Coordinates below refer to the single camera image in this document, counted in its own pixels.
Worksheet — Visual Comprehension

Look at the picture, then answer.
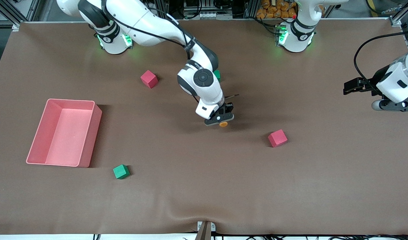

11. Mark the pink foam cube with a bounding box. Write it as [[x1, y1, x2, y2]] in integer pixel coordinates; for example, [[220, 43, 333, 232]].
[[268, 129, 288, 148], [140, 70, 158, 89]]

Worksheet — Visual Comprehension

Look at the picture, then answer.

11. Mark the brown table mat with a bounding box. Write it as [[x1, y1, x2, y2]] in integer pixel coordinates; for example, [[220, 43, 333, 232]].
[[0, 17, 408, 236]]

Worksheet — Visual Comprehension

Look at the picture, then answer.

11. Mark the bag of orange snacks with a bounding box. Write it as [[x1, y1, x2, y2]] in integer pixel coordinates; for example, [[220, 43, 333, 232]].
[[256, 0, 298, 19]]

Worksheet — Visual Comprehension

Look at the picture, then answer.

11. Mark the brown pointed bar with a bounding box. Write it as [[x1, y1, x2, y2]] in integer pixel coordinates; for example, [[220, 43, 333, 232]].
[[194, 222, 212, 240]]

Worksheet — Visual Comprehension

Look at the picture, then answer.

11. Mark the pink plastic bin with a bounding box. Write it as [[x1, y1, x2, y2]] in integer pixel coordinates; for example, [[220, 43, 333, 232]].
[[26, 98, 102, 168]]

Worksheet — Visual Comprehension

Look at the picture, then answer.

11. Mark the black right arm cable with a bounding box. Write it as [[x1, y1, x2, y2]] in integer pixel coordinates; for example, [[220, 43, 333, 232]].
[[102, 0, 240, 100]]

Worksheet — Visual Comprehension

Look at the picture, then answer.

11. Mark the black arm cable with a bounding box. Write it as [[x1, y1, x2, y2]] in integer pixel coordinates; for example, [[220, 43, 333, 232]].
[[353, 31, 408, 89], [102, 0, 240, 100]]

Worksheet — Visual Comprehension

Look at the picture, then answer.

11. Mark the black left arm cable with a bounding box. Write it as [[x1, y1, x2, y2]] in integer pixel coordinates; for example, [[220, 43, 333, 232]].
[[353, 31, 408, 89]]

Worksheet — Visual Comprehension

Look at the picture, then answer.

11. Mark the aluminium frame profile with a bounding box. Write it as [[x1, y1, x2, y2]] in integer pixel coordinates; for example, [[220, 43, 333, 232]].
[[0, 0, 54, 31], [154, 0, 169, 20], [389, 0, 408, 27]]

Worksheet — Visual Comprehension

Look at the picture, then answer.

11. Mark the small metal bracket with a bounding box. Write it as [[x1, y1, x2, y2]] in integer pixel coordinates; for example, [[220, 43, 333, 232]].
[[197, 221, 216, 232]]

